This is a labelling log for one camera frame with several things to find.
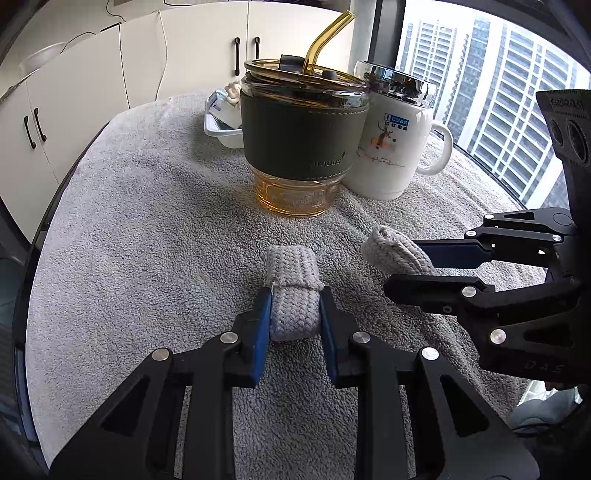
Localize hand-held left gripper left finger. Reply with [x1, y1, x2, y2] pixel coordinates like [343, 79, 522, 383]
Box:
[48, 287, 274, 480]

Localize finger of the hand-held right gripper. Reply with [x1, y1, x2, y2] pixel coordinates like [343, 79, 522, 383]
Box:
[383, 272, 583, 385]
[414, 207, 579, 271]

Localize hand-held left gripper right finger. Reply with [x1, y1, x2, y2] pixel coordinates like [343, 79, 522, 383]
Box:
[318, 286, 542, 480]

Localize grey woven cloth roll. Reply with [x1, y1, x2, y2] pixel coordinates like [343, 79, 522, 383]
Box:
[361, 224, 437, 278]

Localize grey braided rope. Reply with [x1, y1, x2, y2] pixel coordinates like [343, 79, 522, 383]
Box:
[264, 246, 324, 343]

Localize white plastic tray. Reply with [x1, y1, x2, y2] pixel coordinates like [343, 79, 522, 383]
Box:
[204, 90, 246, 150]

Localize beige braided cloth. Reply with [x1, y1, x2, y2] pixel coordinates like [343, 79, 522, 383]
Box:
[216, 78, 243, 106]

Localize high-rise buildings outside window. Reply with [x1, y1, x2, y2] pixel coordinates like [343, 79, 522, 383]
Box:
[396, 17, 580, 206]

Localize white ceramic mug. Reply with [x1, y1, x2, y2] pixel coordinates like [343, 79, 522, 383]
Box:
[342, 90, 454, 202]

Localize grey towel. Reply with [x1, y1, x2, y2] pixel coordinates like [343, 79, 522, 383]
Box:
[25, 90, 548, 468]

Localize person's light grey clothing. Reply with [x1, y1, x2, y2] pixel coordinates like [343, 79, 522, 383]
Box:
[508, 382, 583, 433]

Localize chrome mug lid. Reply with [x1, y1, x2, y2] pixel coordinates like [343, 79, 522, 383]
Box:
[354, 60, 439, 110]

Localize amber glass tumbler olive sleeve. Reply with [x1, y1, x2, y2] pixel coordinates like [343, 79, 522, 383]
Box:
[239, 53, 372, 218]

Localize blue tissue pack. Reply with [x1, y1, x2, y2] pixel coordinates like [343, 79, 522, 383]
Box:
[207, 91, 243, 128]

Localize amber glass straw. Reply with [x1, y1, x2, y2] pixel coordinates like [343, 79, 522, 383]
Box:
[302, 10, 358, 75]

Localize white lower cabinet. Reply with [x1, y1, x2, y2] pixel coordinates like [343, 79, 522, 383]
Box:
[0, 0, 357, 241]

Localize white bowl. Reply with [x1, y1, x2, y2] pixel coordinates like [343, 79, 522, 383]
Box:
[19, 41, 68, 75]

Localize black window frame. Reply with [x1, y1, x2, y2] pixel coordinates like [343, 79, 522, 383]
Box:
[351, 0, 408, 80]

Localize white cable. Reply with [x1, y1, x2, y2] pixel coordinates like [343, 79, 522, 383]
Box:
[156, 9, 168, 101]

